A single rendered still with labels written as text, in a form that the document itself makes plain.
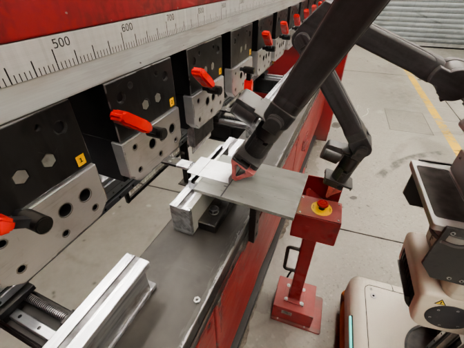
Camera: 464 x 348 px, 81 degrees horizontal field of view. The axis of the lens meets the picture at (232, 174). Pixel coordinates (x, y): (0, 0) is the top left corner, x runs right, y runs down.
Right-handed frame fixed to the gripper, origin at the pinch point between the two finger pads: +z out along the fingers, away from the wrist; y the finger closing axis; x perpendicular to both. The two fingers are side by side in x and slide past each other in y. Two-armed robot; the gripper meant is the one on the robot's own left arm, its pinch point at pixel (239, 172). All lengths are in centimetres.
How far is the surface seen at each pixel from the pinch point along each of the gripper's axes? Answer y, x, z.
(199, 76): 12.7, -15.7, -24.6
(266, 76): -131, -24, 31
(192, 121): 10.9, -14.1, -13.9
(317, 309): -29, 76, 74
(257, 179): -0.7, 5.3, -1.2
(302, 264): -23, 47, 43
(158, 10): 17.2, -23.4, -32.2
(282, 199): 4.4, 12.6, -5.0
